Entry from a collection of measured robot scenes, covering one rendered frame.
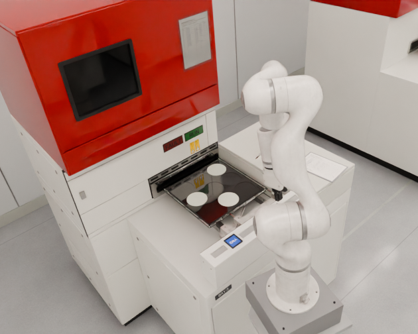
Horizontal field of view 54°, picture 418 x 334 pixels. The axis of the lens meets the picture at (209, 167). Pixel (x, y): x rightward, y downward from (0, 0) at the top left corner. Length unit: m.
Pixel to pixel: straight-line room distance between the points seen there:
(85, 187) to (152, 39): 0.70
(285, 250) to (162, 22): 0.99
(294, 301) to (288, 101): 0.72
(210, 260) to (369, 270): 1.50
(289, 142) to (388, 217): 2.17
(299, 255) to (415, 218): 2.05
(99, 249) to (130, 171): 0.43
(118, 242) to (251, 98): 1.23
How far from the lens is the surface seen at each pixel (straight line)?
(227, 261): 1.63
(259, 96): 1.14
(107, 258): 2.16
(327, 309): 1.55
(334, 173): 2.00
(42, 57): 1.52
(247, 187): 2.01
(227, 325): 1.96
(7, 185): 3.48
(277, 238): 1.25
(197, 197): 1.97
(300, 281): 1.44
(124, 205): 2.02
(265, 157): 1.61
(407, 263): 3.01
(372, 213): 3.27
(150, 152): 1.95
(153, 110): 1.80
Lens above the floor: 2.21
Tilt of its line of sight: 37 degrees down
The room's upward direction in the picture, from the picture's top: 6 degrees counter-clockwise
